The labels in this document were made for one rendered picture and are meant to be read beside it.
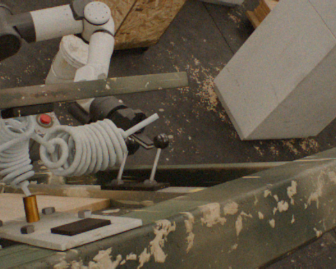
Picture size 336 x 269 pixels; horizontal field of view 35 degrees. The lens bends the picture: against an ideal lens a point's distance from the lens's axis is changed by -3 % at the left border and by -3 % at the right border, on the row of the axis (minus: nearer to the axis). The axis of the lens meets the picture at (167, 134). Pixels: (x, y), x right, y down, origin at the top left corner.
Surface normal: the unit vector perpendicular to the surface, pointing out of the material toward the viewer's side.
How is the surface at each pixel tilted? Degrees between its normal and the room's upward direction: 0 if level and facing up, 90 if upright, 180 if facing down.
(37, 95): 33
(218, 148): 0
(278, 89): 90
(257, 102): 90
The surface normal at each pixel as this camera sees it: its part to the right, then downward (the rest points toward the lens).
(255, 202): 0.68, -0.06
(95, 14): 0.23, -0.41
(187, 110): 0.49, -0.59
